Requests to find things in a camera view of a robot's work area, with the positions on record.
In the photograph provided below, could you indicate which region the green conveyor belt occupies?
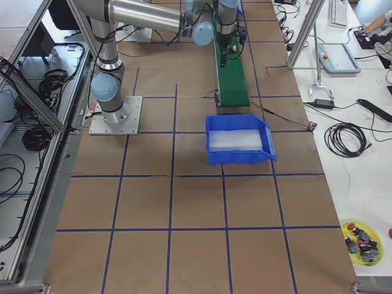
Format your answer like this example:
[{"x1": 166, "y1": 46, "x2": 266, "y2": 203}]
[{"x1": 214, "y1": 21, "x2": 250, "y2": 108}]

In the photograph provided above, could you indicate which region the yellow plate of buttons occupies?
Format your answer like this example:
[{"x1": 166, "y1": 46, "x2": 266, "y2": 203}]
[{"x1": 341, "y1": 220, "x2": 383, "y2": 266}]

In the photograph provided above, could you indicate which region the coiled black cable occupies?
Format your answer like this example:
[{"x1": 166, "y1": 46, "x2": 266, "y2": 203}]
[{"x1": 323, "y1": 122, "x2": 368, "y2": 159}]

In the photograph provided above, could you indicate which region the right blue plastic bin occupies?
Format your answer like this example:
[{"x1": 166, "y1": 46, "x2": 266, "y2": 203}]
[{"x1": 205, "y1": 115, "x2": 277, "y2": 166}]

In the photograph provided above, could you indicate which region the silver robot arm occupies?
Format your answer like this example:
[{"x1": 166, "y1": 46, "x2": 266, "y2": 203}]
[{"x1": 71, "y1": 1, "x2": 250, "y2": 134}]

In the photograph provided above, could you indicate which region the aluminium frame post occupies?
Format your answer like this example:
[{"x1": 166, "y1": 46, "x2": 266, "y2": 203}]
[{"x1": 287, "y1": 0, "x2": 325, "y2": 69}]

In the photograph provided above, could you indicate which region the left blue plastic bin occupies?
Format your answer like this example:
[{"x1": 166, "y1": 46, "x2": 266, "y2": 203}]
[{"x1": 236, "y1": 0, "x2": 243, "y2": 15}]

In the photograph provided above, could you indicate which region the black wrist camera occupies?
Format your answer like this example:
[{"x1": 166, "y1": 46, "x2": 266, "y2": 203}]
[{"x1": 237, "y1": 26, "x2": 247, "y2": 45}]

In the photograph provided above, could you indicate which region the white keyboard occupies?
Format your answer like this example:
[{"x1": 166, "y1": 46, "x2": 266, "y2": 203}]
[{"x1": 328, "y1": 0, "x2": 349, "y2": 29}]

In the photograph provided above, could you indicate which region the blue plastic bin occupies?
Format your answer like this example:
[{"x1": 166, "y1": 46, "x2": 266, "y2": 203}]
[
  {"x1": 205, "y1": 115, "x2": 277, "y2": 166},
  {"x1": 236, "y1": 0, "x2": 243, "y2": 15}
]

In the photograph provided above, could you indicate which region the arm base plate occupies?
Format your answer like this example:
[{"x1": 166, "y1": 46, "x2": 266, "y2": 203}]
[
  {"x1": 89, "y1": 96, "x2": 143, "y2": 135},
  {"x1": 115, "y1": 22, "x2": 153, "y2": 43}
]

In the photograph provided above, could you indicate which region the teach pendant tablet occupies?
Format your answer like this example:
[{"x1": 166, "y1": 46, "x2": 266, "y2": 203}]
[{"x1": 317, "y1": 43, "x2": 361, "y2": 74}]

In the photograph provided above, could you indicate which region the silver reacher grabber tool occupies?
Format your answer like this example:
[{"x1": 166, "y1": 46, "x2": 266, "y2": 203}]
[{"x1": 309, "y1": 24, "x2": 334, "y2": 100}]

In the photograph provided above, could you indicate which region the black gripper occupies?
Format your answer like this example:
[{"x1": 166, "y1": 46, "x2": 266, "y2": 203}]
[{"x1": 219, "y1": 24, "x2": 236, "y2": 67}]

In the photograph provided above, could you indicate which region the black power adapter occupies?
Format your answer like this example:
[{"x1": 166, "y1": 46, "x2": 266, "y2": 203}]
[{"x1": 314, "y1": 99, "x2": 335, "y2": 110}]

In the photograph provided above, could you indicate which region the person hand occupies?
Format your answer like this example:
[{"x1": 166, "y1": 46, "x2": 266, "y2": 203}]
[{"x1": 364, "y1": 26, "x2": 375, "y2": 34}]

